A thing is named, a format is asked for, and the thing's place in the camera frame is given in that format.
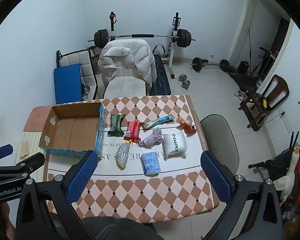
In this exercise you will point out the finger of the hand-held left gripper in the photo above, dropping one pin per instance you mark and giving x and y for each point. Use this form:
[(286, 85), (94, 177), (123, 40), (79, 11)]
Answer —
[(31, 162), (1, 152)]

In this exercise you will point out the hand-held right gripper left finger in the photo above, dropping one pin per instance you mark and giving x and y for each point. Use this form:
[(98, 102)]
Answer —
[(82, 177)]

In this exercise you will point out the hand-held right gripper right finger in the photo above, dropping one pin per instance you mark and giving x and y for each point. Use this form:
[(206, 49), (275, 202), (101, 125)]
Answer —
[(216, 177)]

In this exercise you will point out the light wooden board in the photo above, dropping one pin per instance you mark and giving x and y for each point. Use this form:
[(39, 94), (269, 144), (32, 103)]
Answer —
[(26, 147)]

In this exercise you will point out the beige round-back chair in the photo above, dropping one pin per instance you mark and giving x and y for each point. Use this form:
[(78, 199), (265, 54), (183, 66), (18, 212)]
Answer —
[(218, 137)]

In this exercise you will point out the open cardboard box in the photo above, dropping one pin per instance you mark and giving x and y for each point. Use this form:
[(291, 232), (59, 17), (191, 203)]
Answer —
[(72, 135)]

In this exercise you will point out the clear yellow mesh packet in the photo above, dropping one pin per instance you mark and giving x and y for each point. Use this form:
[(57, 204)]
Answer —
[(122, 155)]

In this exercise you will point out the orange snack packet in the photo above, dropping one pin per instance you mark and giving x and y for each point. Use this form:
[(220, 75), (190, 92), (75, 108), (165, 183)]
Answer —
[(187, 127)]

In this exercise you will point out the green snack packet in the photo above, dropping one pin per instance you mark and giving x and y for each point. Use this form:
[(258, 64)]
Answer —
[(116, 125)]

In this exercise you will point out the black folding stand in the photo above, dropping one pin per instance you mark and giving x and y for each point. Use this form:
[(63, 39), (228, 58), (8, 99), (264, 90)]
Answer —
[(277, 160)]

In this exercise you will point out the blue tissue packet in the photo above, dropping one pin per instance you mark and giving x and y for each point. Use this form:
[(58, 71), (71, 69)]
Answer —
[(151, 162)]

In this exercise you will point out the red snack packet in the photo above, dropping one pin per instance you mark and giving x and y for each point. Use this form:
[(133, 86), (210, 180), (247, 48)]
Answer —
[(133, 131)]

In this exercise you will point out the white goose plush toy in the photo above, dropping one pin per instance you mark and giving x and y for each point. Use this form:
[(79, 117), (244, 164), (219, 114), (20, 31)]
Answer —
[(288, 177)]

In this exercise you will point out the grey pink cloth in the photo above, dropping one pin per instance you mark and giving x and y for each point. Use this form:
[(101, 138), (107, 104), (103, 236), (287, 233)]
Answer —
[(152, 138)]

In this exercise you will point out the long blue snack packet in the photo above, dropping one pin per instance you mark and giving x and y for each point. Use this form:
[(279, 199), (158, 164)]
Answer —
[(158, 121)]

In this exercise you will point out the blue folded mat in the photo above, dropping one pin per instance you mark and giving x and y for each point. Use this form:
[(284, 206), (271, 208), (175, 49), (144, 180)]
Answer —
[(67, 83)]

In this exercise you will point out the pair of white shoes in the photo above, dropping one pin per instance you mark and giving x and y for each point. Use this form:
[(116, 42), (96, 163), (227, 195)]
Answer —
[(240, 93)]

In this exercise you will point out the chrome dumbbell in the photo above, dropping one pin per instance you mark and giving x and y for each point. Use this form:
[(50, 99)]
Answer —
[(182, 77), (186, 83)]

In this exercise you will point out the white office chair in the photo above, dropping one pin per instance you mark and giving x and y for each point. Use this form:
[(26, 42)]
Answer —
[(125, 87)]

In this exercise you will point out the dark exercise machine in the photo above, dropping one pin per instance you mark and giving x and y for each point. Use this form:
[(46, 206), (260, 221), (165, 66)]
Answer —
[(247, 78)]

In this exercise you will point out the dark wooden chair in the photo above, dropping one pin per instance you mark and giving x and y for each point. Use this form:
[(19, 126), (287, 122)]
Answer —
[(277, 90)]

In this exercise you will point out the black blue weight bench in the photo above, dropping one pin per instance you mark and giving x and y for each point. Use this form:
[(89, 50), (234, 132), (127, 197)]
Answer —
[(161, 80)]

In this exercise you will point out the white padded chair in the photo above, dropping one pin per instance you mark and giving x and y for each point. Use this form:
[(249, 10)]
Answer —
[(77, 58)]

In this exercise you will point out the small barbell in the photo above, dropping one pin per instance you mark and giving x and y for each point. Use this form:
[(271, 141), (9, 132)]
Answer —
[(197, 64)]

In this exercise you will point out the white puffer jacket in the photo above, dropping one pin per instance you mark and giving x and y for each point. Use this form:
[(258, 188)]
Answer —
[(126, 57)]

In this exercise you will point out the barbell with black plates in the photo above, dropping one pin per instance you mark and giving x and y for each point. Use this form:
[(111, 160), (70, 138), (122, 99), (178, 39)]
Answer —
[(183, 38)]

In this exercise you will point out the white barbell rack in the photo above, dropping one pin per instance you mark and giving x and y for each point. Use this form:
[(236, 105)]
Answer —
[(174, 27)]

